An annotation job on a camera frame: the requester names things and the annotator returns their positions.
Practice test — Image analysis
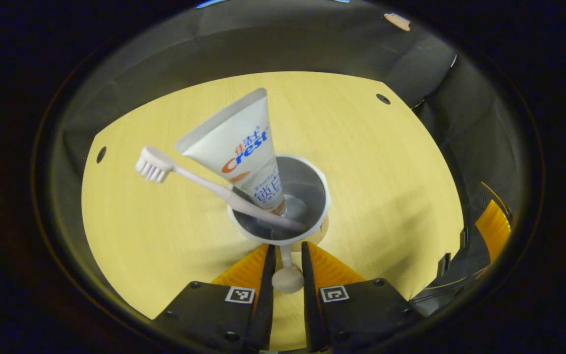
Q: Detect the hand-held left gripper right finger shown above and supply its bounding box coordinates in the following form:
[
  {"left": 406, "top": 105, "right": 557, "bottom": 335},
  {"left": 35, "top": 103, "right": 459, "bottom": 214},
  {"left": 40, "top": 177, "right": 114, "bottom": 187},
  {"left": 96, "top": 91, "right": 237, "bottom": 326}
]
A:
[{"left": 302, "top": 241, "right": 424, "bottom": 352}]

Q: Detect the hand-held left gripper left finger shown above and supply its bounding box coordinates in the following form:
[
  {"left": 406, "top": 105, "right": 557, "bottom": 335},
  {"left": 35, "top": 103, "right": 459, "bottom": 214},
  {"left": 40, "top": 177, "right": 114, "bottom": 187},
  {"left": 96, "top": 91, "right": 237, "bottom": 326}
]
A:
[{"left": 153, "top": 243, "right": 277, "bottom": 352}]

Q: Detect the white cup with wooden handle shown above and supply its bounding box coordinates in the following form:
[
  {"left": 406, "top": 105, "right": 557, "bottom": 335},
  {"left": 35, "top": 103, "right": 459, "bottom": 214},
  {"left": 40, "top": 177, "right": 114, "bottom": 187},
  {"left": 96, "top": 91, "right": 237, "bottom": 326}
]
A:
[{"left": 226, "top": 154, "right": 333, "bottom": 295}]

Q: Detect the pale pink toothbrush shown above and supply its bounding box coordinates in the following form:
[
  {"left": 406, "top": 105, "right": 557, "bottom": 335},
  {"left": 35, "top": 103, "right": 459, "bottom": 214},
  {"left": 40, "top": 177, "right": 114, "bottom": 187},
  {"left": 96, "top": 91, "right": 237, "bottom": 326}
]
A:
[{"left": 135, "top": 146, "right": 308, "bottom": 233}]

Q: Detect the white toothpaste tube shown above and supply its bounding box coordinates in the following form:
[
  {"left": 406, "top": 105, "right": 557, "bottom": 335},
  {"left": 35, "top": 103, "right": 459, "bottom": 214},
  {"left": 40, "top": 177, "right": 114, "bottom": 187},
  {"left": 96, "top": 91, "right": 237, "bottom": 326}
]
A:
[{"left": 175, "top": 88, "right": 286, "bottom": 214}]

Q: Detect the wooden desktop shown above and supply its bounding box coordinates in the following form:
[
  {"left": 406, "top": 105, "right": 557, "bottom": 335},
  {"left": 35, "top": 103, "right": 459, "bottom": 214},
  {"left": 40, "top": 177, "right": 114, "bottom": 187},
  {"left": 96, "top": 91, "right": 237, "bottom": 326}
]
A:
[{"left": 81, "top": 71, "right": 464, "bottom": 352}]

